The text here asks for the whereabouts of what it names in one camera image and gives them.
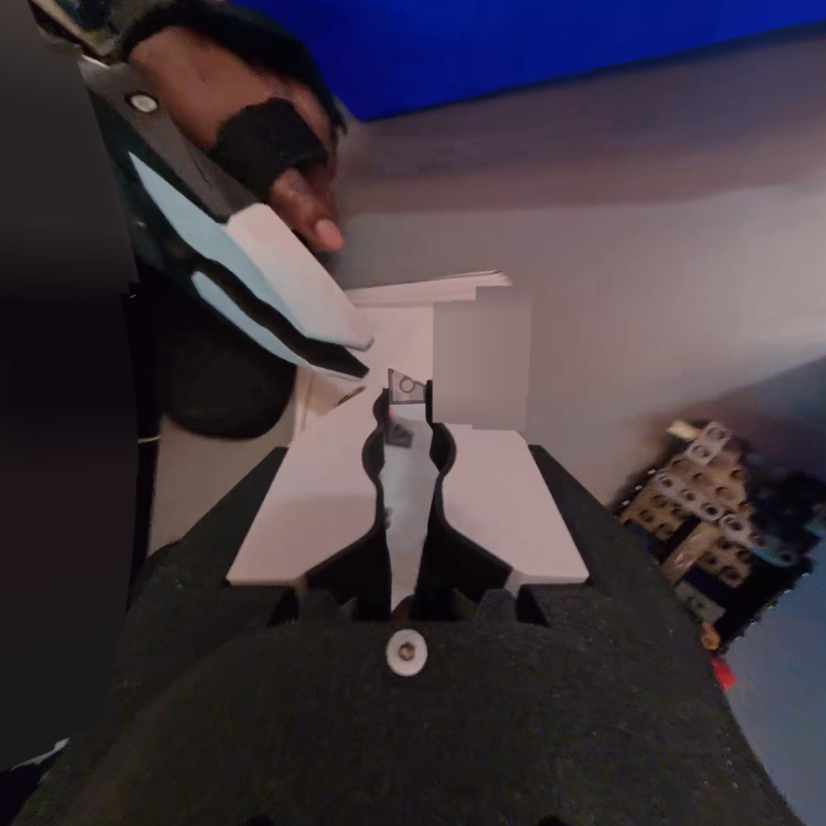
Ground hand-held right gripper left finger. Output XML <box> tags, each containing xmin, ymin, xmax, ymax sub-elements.
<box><xmin>226</xmin><ymin>388</ymin><xmax>396</xmax><ymax>610</ymax></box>

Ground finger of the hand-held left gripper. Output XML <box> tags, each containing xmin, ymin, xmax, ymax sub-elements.
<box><xmin>127</xmin><ymin>153</ymin><xmax>378</xmax><ymax>356</ymax></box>
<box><xmin>189</xmin><ymin>265</ymin><xmax>373</xmax><ymax>383</ymax></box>

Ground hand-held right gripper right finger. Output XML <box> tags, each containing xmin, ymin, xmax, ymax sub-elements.
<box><xmin>416</xmin><ymin>385</ymin><xmax>592</xmax><ymax>607</ymax></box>

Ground red and black lego car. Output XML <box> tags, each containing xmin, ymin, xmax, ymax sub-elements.
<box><xmin>615</xmin><ymin>417</ymin><xmax>826</xmax><ymax>691</ymax></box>

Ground blue plastic bin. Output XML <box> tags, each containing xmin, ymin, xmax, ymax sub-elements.
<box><xmin>239</xmin><ymin>0</ymin><xmax>826</xmax><ymax>126</ymax></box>

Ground lego instruction booklet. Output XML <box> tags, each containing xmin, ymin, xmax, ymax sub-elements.
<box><xmin>295</xmin><ymin>269</ymin><xmax>533</xmax><ymax>607</ymax></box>

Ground person's left hand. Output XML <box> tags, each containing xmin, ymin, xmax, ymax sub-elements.
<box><xmin>127</xmin><ymin>24</ymin><xmax>349</xmax><ymax>254</ymax></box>

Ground black quilted pad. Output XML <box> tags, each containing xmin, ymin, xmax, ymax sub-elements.
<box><xmin>153</xmin><ymin>291</ymin><xmax>302</xmax><ymax>442</ymax></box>

